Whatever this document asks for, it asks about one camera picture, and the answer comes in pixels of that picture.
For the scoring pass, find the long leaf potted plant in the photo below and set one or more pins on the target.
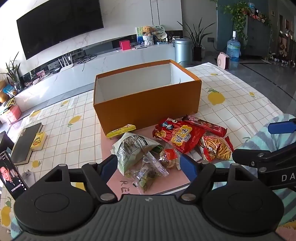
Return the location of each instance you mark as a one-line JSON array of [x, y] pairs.
[[197, 48]]

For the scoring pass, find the clear packet of round candies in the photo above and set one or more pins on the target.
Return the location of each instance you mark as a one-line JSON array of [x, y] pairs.
[[148, 173]]

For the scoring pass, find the blue water bottle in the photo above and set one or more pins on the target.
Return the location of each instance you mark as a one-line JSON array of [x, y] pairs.
[[233, 49]]

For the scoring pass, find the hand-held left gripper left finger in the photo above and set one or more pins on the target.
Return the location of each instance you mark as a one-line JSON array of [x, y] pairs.
[[108, 166]]

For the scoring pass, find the green candy tube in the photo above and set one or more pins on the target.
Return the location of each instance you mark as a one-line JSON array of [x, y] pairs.
[[158, 149]]

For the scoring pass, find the decorated display shelf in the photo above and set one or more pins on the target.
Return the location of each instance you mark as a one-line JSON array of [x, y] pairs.
[[286, 41]]

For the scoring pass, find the small red label clear packet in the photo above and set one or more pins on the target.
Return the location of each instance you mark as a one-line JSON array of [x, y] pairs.
[[170, 157]]

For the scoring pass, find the black notebook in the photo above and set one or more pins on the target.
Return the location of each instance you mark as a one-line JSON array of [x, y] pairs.
[[23, 143]]

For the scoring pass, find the red fries snack bag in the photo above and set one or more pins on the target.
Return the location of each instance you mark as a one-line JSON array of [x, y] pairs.
[[215, 148]]

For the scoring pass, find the white router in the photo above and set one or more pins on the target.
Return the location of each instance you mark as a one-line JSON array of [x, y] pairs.
[[66, 66]]

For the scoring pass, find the blue snack bag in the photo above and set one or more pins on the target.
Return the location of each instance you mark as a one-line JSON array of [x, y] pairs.
[[10, 90]]

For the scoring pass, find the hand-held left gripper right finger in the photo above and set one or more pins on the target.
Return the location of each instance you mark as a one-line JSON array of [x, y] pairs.
[[187, 165]]

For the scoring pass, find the red chip bag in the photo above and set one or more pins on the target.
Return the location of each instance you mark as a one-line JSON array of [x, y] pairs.
[[182, 136]]

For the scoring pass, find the pink cube box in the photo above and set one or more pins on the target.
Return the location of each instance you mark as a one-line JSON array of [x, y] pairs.
[[124, 45]]

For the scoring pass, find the yellow snack bar packet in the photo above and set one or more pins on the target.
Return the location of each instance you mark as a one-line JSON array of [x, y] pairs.
[[120, 131]]

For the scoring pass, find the dark cabinet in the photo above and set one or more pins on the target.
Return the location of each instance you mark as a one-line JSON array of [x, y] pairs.
[[256, 37]]

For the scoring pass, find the white television cabinet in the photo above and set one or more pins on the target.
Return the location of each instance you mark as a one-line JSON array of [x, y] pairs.
[[92, 69]]

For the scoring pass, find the smartphone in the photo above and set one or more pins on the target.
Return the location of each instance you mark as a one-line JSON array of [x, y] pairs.
[[11, 176]]

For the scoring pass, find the teddy bear in white basket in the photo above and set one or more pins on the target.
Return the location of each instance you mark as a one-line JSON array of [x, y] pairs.
[[148, 34]]

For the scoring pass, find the white sachet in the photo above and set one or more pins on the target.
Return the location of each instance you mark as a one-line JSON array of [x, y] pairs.
[[194, 155]]

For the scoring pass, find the silver trash can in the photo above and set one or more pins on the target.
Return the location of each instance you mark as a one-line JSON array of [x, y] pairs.
[[182, 52]]

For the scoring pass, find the pink storage box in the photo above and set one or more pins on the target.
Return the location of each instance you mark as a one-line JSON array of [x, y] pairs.
[[13, 114]]

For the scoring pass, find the lemon print tablecloth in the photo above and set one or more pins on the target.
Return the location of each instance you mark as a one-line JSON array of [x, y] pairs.
[[231, 109]]

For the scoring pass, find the pink mat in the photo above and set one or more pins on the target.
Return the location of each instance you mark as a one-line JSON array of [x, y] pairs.
[[166, 183]]

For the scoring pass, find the blue green box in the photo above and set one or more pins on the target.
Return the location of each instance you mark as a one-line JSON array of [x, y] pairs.
[[139, 36]]

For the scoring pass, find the dark red long snack bar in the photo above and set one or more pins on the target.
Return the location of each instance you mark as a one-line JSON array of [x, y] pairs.
[[208, 126]]

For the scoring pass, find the green white snack bag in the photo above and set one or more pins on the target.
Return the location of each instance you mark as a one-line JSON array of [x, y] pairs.
[[131, 150]]

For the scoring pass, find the black television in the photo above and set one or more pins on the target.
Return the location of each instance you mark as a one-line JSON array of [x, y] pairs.
[[57, 25]]

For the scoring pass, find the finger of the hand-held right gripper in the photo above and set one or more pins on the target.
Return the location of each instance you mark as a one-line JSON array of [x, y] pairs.
[[282, 127], [247, 156]]

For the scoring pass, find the hanging green vine plant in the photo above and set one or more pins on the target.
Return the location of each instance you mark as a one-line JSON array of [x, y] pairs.
[[238, 16]]

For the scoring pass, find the pink heater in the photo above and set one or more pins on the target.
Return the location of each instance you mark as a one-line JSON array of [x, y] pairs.
[[223, 60]]

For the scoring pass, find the orange cardboard box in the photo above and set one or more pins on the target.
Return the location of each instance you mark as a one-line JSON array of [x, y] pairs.
[[148, 106]]

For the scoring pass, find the striped teal clothing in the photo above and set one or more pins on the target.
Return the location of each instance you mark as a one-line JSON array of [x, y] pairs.
[[249, 141]]

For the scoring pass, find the small potted grass plant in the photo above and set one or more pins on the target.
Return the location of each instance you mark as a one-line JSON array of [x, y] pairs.
[[13, 74]]

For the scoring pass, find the round paper fan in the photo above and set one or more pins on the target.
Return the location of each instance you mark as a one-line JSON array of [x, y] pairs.
[[159, 31]]

